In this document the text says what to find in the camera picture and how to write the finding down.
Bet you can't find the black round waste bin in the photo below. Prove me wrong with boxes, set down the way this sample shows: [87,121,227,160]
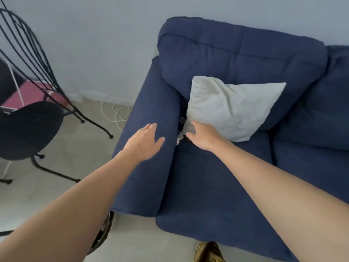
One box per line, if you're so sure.
[87,211,115,256]

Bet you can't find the person's right hand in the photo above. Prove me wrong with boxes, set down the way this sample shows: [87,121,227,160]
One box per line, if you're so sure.
[185,121,232,152]

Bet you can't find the grey paper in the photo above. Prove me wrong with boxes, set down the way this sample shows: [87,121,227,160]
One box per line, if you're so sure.
[181,118,197,136]

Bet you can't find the pink book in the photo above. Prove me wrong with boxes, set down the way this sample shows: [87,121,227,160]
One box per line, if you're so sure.
[5,80,67,110]

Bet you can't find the tiger striped trousers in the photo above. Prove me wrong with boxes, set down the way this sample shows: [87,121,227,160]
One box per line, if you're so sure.
[194,241,226,262]

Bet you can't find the blue fabric sofa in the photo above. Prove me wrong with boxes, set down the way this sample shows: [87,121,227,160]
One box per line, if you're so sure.
[110,16,349,262]

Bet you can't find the coiled white cable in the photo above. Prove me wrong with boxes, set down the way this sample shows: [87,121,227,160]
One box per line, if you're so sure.
[99,100,133,132]

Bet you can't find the hanging white cable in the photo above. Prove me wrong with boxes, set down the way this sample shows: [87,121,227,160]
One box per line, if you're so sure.
[7,59,25,107]

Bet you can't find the person's right forearm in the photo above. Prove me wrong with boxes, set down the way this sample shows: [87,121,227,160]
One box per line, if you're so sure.
[215,142,349,262]

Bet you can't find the person's left hand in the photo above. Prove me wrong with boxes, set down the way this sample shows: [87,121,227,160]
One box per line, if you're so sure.
[120,123,166,161]

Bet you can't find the person's left forearm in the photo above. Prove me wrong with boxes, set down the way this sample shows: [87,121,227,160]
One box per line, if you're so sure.
[0,151,143,262]

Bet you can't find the black metal chair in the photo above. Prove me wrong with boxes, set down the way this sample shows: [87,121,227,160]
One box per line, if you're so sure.
[0,8,114,185]

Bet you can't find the white pillow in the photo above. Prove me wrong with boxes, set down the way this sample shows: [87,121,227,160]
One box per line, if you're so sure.
[186,76,287,143]

